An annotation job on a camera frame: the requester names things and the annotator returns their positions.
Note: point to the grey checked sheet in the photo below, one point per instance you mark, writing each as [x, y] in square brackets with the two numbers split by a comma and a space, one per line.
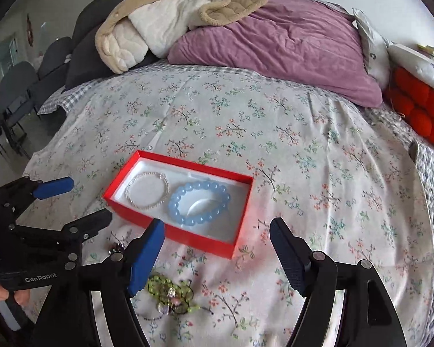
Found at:
[54, 103]

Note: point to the grey chair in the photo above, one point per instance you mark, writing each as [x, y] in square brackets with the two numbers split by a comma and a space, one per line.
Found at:
[56, 56]
[16, 83]

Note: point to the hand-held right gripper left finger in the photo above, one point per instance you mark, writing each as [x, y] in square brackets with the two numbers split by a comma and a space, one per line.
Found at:
[144, 260]

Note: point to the red jewelry box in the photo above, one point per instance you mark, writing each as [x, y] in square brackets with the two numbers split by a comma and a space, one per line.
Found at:
[188, 236]

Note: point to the purple duvet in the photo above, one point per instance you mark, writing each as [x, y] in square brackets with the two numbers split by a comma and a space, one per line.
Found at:
[293, 43]

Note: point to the beige quilted blanket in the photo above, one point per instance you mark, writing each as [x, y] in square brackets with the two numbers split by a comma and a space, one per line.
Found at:
[119, 43]

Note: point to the white cushion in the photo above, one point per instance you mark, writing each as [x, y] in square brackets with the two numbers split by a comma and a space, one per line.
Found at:
[419, 65]

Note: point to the orange plush cushion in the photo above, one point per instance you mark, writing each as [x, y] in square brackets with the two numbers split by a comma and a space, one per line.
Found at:
[419, 101]

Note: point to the red wall decoration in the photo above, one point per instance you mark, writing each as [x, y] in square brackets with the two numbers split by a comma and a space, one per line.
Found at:
[30, 30]

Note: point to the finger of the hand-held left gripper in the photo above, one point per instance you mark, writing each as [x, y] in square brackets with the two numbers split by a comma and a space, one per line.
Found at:
[90, 224]
[54, 188]

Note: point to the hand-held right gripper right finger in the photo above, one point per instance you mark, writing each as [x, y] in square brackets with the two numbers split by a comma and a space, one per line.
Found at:
[289, 260]

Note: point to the floral bed sheet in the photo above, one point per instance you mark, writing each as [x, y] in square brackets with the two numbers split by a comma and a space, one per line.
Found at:
[275, 133]

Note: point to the glass door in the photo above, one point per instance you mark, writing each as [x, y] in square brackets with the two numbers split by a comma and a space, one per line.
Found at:
[3, 58]

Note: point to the small dark jewelry piece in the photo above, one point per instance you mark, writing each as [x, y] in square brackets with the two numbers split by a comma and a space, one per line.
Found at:
[117, 248]

